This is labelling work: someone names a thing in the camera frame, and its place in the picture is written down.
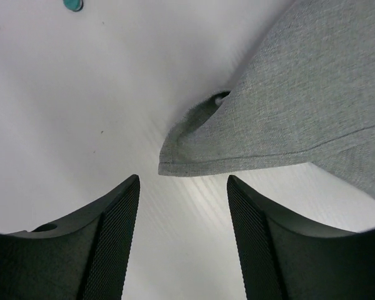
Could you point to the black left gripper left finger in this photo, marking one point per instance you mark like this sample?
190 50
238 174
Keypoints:
83 255

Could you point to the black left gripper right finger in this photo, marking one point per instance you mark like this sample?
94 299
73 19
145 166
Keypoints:
284 255

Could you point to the grey cloth napkin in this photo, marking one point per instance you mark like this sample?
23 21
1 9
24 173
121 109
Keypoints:
306 96

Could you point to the green handled knife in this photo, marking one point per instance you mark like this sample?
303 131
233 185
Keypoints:
73 5

